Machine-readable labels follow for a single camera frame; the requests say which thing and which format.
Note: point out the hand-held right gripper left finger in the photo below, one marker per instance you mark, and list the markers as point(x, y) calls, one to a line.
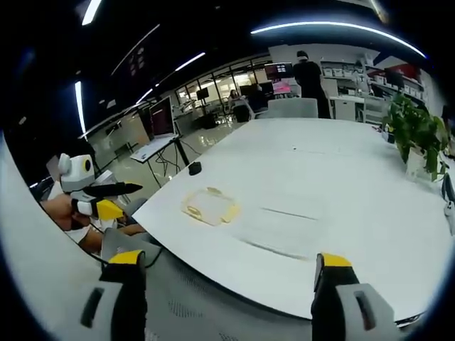
point(122, 284)

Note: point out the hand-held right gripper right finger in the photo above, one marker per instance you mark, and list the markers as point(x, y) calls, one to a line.
point(337, 284)

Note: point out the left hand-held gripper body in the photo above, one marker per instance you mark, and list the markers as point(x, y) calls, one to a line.
point(74, 174)

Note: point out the person's left hand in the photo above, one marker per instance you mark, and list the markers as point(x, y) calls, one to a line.
point(62, 213)

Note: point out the white tilted tray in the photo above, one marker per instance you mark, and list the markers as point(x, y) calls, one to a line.
point(153, 149)

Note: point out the ceiling light strip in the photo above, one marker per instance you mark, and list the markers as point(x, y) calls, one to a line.
point(80, 106)
point(90, 10)
point(190, 61)

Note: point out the black tripod stand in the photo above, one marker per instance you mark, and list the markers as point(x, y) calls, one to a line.
point(181, 152)

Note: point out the white curved surface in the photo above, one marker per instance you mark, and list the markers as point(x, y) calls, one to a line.
point(39, 255)

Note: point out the small black object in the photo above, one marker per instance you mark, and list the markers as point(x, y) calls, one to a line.
point(195, 168)

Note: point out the monitor on stand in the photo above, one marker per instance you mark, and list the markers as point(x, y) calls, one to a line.
point(163, 117)

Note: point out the white device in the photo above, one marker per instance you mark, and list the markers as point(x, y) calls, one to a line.
point(449, 216)

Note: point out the green potted plant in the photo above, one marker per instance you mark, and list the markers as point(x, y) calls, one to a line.
point(414, 131)

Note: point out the grey chair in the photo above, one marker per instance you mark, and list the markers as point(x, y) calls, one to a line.
point(293, 108)

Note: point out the pink screen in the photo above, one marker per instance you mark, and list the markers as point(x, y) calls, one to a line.
point(282, 87)

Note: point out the white storage shelves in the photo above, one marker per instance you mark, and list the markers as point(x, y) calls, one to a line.
point(355, 81)

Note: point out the long curved ceiling light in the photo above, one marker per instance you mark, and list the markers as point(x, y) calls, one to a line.
point(337, 26)

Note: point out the wall monitor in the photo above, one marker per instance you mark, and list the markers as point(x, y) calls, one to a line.
point(279, 71)

